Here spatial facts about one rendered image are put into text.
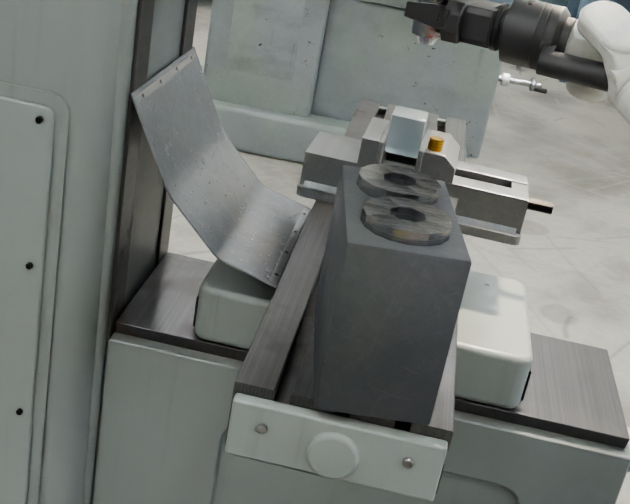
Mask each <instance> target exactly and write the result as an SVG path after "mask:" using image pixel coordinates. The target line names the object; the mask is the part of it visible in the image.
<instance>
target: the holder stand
mask: <svg viewBox="0 0 630 504"><path fill-rule="evenodd" d="M471 265H472V262H471V258H470V256H469V253H468V250H467V247H466V244H465V241H464V238H463V235H462V232H461V229H460V226H459V223H458V220H457V217H456V214H455V211H454V208H453V205H452V202H451V199H450V196H449V193H448V190H447V187H446V185H445V182H444V181H441V180H436V179H434V178H432V177H431V176H429V175H427V174H425V173H422V172H420V171H417V170H414V169H411V168H407V167H402V166H398V165H389V164H372V165H367V166H364V167H362V168H361V167H355V166H349V165H342V167H341V170H340V175H339V181H338V186H337V191H336V196H335V201H334V207H333V212H332V217H331V222H330V228H329V233H328V238H327V243H326V248H325V254H324V259H323V264H322V269H321V275H320V280H319V285H318V290H317V296H316V301H315V306H314V407H315V408H316V409H320V410H327V411H334V412H341V413H348V414H355V415H362V416H368V417H375V418H382V419H389V420H396V421H403V422H410V423H417V424H424V425H429V424H430V422H431V418H432V415H433V411H434V407H435V403H436V399H437V395H438V392H439V388H440V384H441V380H442V376H443V372H444V368H445V365H446V361H447V357H448V353H449V349H450V345H451V342H452V338H453V334H454V330H455V326H456V322H457V318H458V315H459V311H460V307H461V303H462V299H463V295H464V292H465V288H466V284H467V280H468V276H469V272H470V268H471Z"/></svg>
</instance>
